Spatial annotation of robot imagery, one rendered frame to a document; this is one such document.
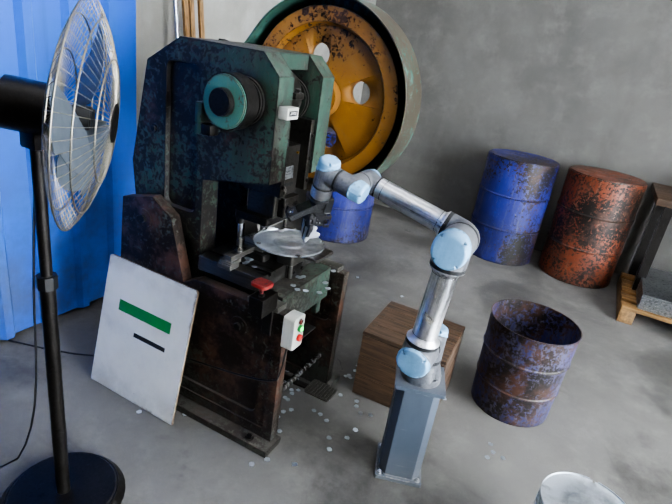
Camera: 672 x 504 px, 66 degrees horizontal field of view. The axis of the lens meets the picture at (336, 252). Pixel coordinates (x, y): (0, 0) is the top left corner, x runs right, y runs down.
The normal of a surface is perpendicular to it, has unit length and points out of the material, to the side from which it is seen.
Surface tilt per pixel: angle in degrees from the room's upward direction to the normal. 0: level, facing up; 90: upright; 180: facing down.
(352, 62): 90
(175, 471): 0
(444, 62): 90
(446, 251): 82
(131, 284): 78
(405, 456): 90
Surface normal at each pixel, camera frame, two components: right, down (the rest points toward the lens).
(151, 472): 0.15, -0.91
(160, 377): -0.43, 0.07
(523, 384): -0.33, 0.36
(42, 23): 0.88, 0.29
